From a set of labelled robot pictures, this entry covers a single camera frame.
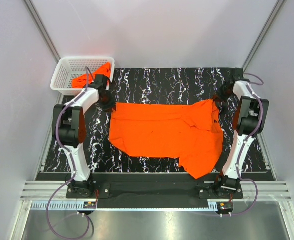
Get orange t shirt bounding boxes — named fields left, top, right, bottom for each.
left=109, top=99, right=224, bottom=179

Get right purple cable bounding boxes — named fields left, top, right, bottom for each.
left=194, top=72, right=265, bottom=218

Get purple cable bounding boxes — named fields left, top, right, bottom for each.
left=194, top=72, right=265, bottom=218
left=45, top=66, right=95, bottom=240

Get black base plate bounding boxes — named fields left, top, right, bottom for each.
left=66, top=173, right=244, bottom=211

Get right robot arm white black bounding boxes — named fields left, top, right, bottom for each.
left=213, top=78, right=270, bottom=199

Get left connector box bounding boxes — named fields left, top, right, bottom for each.
left=83, top=201, right=97, bottom=209

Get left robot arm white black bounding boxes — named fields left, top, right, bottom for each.
left=52, top=84, right=116, bottom=198

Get white plastic basket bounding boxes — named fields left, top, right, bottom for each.
left=50, top=56, right=115, bottom=96

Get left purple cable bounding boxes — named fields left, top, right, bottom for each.
left=45, top=66, right=95, bottom=240

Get connector box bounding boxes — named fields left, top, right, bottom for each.
left=83, top=201, right=97, bottom=209
left=217, top=202, right=233, bottom=211

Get right connector box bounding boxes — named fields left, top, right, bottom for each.
left=217, top=202, right=233, bottom=211

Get orange t shirts in basket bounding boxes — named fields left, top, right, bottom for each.
left=71, top=61, right=112, bottom=90

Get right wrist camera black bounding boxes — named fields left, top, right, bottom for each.
left=230, top=68, right=244, bottom=82

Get aluminium frame rail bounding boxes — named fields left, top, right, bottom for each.
left=20, top=181, right=291, bottom=212

